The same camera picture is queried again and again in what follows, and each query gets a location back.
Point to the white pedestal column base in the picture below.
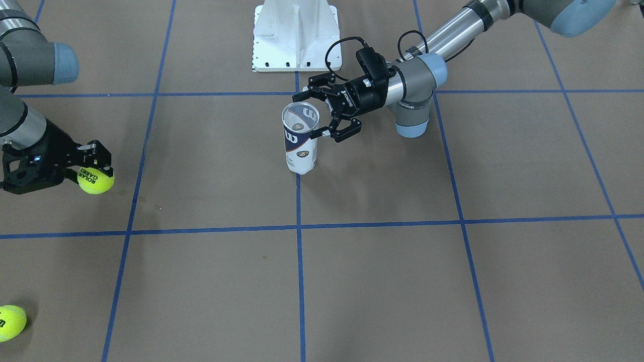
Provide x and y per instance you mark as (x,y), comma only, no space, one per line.
(295,36)

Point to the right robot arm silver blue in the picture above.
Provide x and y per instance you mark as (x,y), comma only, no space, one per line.
(28,58)

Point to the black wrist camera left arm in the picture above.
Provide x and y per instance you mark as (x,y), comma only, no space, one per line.
(374,66)

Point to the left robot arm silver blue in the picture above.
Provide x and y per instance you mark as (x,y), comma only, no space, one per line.
(406,85)

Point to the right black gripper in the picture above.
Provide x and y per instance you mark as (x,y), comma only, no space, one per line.
(56,147)

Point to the clear tennis ball can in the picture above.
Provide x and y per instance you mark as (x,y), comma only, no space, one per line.
(299,119)

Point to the yellow tennis ball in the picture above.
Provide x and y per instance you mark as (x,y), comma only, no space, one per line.
(13,321)
(93,181)

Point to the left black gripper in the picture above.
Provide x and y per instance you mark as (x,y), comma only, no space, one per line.
(360,93)

